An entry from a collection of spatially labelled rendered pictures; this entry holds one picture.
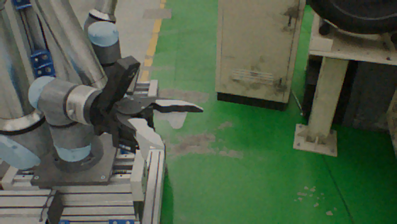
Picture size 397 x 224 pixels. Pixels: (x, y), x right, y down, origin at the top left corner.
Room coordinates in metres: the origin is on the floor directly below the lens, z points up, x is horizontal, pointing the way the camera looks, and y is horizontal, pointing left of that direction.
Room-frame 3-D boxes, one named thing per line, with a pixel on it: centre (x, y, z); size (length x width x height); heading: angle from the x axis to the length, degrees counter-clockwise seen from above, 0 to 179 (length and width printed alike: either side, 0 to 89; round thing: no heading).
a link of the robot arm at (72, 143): (0.61, 0.28, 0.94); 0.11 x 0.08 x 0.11; 155
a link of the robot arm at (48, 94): (0.59, 0.29, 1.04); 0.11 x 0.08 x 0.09; 65
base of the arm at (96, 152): (0.78, 0.37, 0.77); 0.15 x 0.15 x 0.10
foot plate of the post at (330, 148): (1.74, -0.78, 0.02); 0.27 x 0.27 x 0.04; 72
